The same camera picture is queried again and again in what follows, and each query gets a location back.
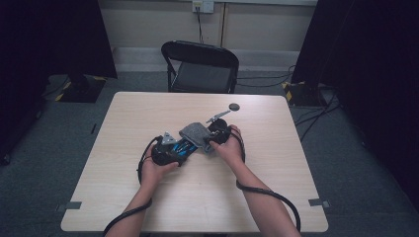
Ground black floor cables by wall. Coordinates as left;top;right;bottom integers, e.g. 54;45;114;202
236;64;296;89

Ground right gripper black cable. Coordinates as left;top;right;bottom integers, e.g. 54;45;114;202
230;127;301;233

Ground grey cloth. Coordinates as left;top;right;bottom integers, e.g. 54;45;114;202
178;121;215;154

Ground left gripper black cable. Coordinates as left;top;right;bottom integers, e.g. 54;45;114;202
102;135;162;237

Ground black curtain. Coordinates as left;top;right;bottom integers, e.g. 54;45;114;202
0;0;119;166
291;0;419;211

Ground black floor cables by stand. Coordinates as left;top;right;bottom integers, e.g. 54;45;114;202
294;88;342;142

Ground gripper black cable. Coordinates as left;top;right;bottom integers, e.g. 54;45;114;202
230;127;301;233
102;135;162;237

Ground blue toy car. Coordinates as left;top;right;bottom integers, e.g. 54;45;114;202
171;137;200;157

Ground person's right hand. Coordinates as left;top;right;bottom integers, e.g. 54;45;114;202
209;123;246;169

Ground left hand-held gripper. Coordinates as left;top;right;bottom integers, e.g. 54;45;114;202
151;131;189;167

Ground grey tape strip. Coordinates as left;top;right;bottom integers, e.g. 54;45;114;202
56;200;83;212
308;197;331;209

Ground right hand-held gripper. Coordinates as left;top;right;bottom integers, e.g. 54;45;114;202
206;110;233;145

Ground person's left hand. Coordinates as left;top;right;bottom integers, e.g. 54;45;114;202
140;143;180;191

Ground white wall socket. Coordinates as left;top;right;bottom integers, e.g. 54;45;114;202
192;0;215;14

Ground black folding chair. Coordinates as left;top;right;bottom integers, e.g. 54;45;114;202
160;39;240;95

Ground black yellow-striped stand base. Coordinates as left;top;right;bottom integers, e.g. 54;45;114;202
54;74;108;104
281;81;328;108

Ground black wall socket cable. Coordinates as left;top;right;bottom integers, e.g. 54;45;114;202
196;6;205;44

